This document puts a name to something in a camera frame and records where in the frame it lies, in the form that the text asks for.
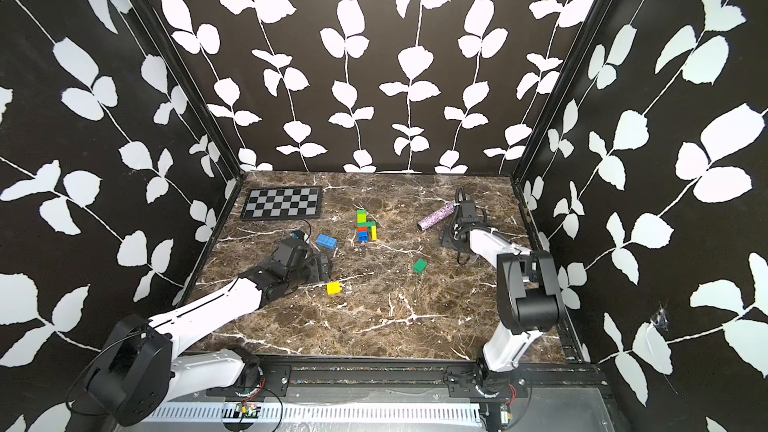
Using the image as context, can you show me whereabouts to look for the light blue long lego brick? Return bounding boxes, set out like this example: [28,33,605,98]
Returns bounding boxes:
[316,234,337,250]

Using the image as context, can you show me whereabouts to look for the small dark green lego brick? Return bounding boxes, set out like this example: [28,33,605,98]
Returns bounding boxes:
[413,259,428,274]

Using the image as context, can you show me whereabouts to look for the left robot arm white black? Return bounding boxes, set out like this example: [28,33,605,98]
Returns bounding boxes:
[79,255,332,426]

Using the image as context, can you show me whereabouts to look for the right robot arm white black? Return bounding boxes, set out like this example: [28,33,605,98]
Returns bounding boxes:
[441,223,566,373]

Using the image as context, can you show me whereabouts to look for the yellow lego brick front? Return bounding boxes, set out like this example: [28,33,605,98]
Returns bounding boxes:
[326,281,343,296]

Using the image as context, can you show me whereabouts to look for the purple glitter microphone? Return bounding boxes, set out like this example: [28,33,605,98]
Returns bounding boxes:
[417,202,456,231]

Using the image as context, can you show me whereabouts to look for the black white checkerboard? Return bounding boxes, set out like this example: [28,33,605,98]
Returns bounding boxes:
[240,186,322,221]

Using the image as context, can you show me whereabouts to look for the white perforated strip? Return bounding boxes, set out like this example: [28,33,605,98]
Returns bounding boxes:
[142,401,482,426]

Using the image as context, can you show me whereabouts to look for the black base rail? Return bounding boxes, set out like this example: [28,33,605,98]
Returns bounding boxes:
[128,359,607,400]

